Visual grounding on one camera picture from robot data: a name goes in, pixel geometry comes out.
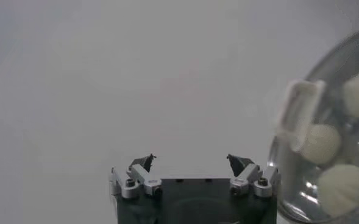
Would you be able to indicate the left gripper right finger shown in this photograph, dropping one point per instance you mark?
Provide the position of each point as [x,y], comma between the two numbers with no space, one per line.
[252,182]

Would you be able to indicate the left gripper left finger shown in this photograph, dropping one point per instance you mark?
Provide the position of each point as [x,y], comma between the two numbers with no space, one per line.
[135,182]

